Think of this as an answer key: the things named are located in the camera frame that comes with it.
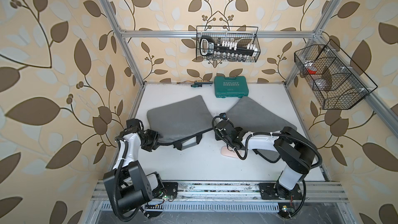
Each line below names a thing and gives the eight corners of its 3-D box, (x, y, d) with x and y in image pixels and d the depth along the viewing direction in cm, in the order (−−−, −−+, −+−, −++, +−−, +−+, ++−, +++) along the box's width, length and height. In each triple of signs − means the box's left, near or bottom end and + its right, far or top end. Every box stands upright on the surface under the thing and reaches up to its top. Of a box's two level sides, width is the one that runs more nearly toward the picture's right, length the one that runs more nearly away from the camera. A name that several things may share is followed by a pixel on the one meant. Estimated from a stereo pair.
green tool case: (215, 98, 112) (215, 95, 109) (214, 79, 125) (214, 75, 122) (249, 98, 112) (250, 95, 109) (244, 79, 125) (245, 75, 122)
